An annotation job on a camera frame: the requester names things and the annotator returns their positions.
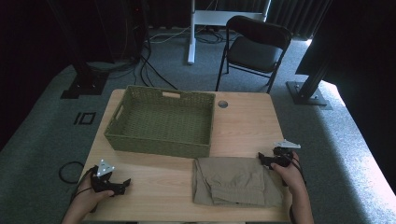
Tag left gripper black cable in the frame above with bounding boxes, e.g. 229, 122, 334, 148
69, 165, 98, 204

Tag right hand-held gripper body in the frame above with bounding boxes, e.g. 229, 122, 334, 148
270, 138, 302, 169

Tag person's right hand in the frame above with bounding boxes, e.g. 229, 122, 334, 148
270, 150, 304, 194

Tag dark curtain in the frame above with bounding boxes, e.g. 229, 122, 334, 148
267, 0, 333, 40

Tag khaki pants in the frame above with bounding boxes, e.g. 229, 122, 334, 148
191, 157, 285, 208

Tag green woven basket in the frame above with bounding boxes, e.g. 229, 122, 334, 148
104, 85, 217, 159

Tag black metal stand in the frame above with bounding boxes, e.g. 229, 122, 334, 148
46, 0, 110, 100
286, 59, 332, 110

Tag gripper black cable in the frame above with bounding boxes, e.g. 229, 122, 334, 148
289, 155, 308, 224
69, 165, 98, 204

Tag black folding chair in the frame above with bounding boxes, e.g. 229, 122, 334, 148
215, 15, 293, 94

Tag black cable loop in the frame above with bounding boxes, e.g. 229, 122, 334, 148
58, 161, 86, 185

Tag black floor cables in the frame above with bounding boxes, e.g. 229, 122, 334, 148
106, 29, 225, 91

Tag white desk frame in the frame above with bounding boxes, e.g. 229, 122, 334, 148
187, 0, 273, 66

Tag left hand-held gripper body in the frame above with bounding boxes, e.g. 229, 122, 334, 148
90, 159, 125, 197

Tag white floor cable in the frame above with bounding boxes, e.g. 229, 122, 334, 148
148, 25, 191, 45

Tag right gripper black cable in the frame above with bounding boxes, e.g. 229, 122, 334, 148
289, 155, 308, 224

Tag person's left hand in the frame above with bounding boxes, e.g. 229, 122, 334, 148
72, 179, 115, 216

